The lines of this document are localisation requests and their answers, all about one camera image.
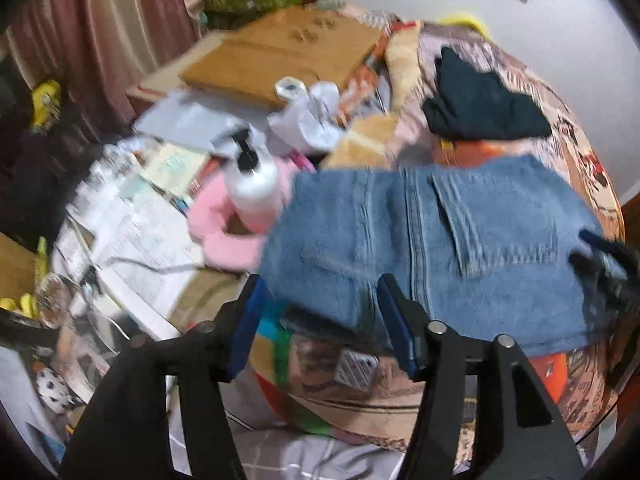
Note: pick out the pink curtain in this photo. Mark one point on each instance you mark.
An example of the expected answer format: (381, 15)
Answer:
(105, 35)

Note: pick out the pink fluffy cloth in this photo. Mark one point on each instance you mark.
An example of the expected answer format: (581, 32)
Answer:
(225, 247)

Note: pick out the yellow plush toy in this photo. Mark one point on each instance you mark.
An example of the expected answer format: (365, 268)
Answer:
(46, 105)

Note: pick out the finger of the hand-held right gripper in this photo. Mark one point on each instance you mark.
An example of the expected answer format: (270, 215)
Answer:
(593, 238)
(586, 263)

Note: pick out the grey checked bedsheet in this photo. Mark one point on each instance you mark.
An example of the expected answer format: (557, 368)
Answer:
(320, 457)

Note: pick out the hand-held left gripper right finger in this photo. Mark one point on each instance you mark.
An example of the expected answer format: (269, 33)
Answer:
(400, 332)

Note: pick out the newspaper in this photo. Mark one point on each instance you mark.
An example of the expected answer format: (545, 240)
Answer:
(135, 250)

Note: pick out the brown wooden board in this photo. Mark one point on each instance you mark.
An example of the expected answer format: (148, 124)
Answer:
(290, 55)

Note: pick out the yellow pillow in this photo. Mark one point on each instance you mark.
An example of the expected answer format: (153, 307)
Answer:
(467, 21)

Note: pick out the black garment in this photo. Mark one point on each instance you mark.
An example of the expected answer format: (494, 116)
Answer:
(480, 105)

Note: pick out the grey paper sheet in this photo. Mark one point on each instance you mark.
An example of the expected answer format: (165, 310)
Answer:
(185, 117)

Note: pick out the printed blanket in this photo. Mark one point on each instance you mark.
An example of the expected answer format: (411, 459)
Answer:
(565, 125)

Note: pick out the beige fluffy towel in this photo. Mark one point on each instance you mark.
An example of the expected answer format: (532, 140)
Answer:
(367, 142)

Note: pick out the clear glass bowl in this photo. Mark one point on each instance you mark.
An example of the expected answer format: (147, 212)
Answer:
(52, 300)

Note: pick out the crumpled white cloth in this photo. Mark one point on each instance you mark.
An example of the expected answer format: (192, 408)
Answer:
(310, 120)

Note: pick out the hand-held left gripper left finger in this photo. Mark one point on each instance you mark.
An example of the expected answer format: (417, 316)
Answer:
(245, 332)

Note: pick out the red snack packet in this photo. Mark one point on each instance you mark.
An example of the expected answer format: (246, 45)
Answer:
(357, 95)

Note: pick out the white pump bottle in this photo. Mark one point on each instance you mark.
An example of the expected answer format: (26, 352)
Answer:
(252, 182)

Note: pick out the white tape roll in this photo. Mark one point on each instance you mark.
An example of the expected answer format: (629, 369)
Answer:
(289, 89)

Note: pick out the black and white ball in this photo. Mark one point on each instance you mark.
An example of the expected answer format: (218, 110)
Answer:
(52, 390)

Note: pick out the pale green booklet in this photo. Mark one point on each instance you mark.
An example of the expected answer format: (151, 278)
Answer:
(172, 167)

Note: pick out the blue denim pants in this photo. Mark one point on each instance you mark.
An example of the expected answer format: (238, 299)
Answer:
(380, 230)

